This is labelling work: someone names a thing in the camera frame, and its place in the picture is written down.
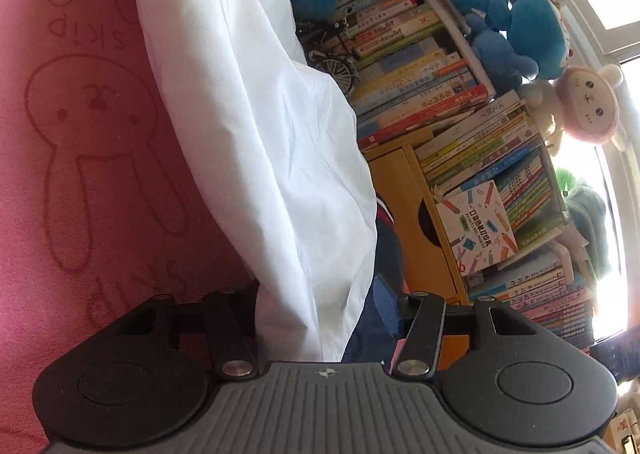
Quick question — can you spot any small blue plush toy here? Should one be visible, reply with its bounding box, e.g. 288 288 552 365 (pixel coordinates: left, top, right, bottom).
462 11 538 94

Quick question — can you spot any row of books on organiser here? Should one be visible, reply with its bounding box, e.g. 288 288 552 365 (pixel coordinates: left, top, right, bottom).
415 88 566 255

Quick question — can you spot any teal folded cloth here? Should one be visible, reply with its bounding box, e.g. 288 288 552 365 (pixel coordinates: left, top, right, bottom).
562 186 613 279

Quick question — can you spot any navy and white jacket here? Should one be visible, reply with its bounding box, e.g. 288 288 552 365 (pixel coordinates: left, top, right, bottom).
130 0 406 365

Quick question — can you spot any white pencil-print box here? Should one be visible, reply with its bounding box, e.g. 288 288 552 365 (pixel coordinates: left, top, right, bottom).
435 179 518 277

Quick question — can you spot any wooden desk organiser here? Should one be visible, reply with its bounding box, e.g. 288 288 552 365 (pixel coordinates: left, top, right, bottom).
362 126 473 370

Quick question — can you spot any row of colourful children's books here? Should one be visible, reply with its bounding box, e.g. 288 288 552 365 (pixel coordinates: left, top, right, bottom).
330 0 496 142

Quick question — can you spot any pink printed blanket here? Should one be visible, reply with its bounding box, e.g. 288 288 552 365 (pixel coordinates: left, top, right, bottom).
0 0 261 445

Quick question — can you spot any green toy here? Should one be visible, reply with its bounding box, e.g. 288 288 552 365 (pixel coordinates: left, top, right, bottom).
552 166 581 197

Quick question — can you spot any pink rabbit plush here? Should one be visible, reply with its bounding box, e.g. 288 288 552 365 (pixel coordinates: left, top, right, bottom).
517 64 628 155

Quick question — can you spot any row of pink-spined books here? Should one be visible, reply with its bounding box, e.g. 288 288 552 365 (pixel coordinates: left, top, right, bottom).
465 244 601 350

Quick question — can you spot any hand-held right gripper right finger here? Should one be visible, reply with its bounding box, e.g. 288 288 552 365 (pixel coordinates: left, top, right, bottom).
372 274 538 381

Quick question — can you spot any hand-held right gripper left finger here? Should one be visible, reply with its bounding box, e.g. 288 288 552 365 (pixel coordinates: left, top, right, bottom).
122 286 261 380

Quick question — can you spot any model bicycle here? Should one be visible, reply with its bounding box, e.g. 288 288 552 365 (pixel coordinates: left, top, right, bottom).
297 16 361 97

